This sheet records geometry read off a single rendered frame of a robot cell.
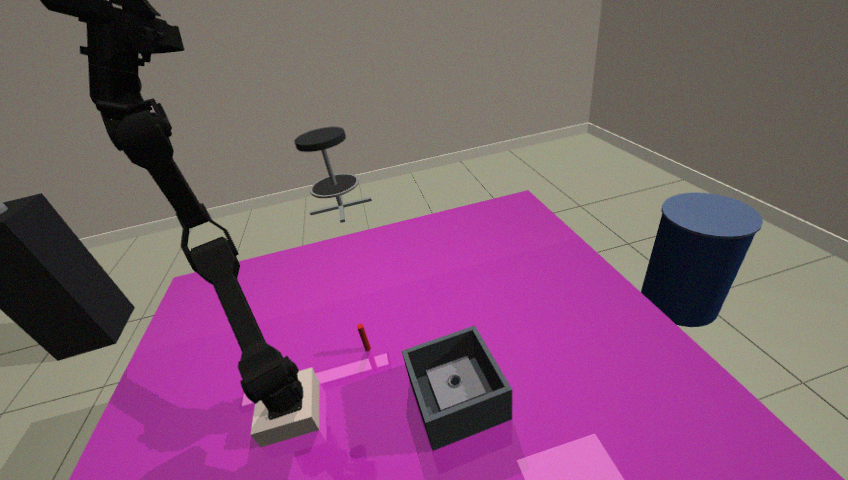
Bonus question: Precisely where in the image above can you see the red peg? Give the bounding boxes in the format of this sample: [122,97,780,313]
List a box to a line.
[357,324,371,352]

